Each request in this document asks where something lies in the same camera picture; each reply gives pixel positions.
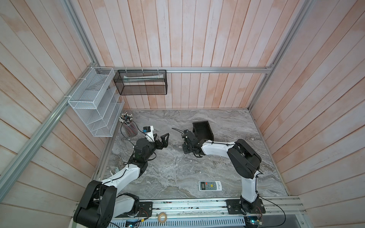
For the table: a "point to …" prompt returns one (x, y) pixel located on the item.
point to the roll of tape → (160, 213)
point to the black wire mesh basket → (141, 82)
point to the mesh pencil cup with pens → (130, 130)
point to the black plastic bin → (202, 130)
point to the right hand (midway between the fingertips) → (186, 146)
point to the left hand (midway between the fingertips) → (164, 135)
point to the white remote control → (210, 185)
